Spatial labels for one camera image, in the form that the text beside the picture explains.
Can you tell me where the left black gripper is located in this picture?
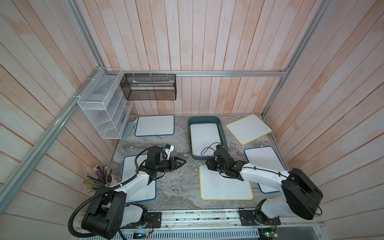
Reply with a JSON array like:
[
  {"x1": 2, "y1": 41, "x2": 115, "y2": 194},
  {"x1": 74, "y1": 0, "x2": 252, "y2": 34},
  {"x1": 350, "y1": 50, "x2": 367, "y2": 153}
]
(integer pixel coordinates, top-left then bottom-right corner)
[{"x1": 155, "y1": 156, "x2": 187, "y2": 173}]

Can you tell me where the yellow-framed whiteboard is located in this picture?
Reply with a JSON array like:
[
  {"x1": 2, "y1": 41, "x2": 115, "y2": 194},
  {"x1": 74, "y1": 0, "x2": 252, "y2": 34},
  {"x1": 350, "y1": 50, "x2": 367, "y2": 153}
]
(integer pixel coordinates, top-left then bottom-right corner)
[
  {"x1": 226, "y1": 114, "x2": 272, "y2": 145},
  {"x1": 190, "y1": 123, "x2": 222, "y2": 157},
  {"x1": 199, "y1": 165, "x2": 254, "y2": 201}
]

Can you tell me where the blue-framed whiteboard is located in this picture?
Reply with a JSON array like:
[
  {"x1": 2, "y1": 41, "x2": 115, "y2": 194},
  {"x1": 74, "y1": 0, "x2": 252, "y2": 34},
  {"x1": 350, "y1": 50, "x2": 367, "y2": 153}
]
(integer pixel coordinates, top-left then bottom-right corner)
[
  {"x1": 121, "y1": 156, "x2": 157, "y2": 204},
  {"x1": 135, "y1": 115, "x2": 175, "y2": 137},
  {"x1": 243, "y1": 146, "x2": 287, "y2": 195}
]

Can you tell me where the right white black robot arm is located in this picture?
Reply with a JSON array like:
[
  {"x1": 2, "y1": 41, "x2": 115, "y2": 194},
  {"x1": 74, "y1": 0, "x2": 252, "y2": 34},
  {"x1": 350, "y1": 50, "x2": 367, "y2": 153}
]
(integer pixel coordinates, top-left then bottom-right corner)
[{"x1": 206, "y1": 145, "x2": 324, "y2": 225}]

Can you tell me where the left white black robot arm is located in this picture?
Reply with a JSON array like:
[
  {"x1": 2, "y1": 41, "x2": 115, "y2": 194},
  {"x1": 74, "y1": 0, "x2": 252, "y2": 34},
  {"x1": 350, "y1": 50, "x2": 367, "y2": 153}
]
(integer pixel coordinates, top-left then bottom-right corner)
[{"x1": 68, "y1": 145, "x2": 187, "y2": 240}]

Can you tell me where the pencil cup with pencils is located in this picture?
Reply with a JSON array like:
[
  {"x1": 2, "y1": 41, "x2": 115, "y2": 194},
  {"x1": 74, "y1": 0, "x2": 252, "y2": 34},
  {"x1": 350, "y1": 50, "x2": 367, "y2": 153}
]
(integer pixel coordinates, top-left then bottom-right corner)
[{"x1": 83, "y1": 165, "x2": 113, "y2": 193}]

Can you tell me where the black mesh basket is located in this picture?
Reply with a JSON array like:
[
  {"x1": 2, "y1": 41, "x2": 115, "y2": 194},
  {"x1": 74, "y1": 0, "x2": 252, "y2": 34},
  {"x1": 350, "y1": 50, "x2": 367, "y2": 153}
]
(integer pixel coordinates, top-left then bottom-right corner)
[{"x1": 120, "y1": 74, "x2": 177, "y2": 101}]

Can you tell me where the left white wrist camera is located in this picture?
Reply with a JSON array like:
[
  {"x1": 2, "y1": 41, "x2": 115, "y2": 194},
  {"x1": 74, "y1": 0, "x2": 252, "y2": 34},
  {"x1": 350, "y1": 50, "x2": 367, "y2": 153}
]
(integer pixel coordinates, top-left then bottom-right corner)
[{"x1": 162, "y1": 144, "x2": 174, "y2": 160}]

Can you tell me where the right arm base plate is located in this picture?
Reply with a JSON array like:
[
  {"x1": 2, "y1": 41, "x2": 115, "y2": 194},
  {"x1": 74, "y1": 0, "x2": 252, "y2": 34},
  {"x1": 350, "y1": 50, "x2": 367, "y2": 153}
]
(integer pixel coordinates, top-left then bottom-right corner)
[{"x1": 238, "y1": 208, "x2": 281, "y2": 226}]

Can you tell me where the aluminium mounting rail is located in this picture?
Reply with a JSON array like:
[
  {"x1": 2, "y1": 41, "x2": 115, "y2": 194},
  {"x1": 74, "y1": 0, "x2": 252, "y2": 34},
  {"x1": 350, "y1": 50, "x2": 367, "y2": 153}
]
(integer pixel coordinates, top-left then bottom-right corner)
[{"x1": 74, "y1": 206, "x2": 326, "y2": 240}]

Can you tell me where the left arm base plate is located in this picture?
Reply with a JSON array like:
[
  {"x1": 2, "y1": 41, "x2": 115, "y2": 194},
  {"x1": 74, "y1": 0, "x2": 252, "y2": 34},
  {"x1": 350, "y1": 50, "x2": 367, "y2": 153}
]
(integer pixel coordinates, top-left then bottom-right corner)
[{"x1": 122, "y1": 212, "x2": 162, "y2": 230}]

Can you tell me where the white wire mesh shelf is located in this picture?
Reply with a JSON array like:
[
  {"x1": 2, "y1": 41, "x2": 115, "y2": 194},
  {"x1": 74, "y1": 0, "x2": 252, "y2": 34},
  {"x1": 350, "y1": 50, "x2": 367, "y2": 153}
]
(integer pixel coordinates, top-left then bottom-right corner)
[{"x1": 78, "y1": 68, "x2": 133, "y2": 140}]

